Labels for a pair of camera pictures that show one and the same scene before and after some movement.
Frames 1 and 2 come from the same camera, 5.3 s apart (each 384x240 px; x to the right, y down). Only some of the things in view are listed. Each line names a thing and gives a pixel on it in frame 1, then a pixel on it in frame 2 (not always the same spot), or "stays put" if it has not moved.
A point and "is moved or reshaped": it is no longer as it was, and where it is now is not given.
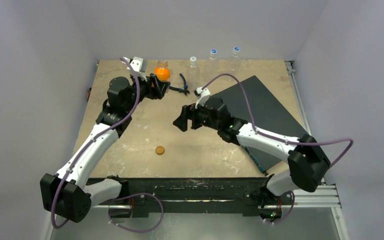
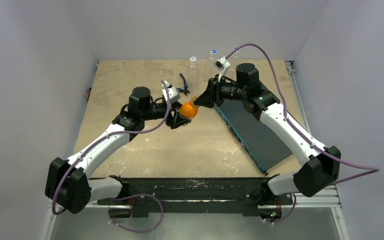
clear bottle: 193,76 stays put
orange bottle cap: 159,150 to 192,101
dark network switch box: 258,124 stays put
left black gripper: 155,88 to 176,120
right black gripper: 194,116 to 215,92
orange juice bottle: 162,71 is moved or reshaped
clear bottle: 234,63 stays put
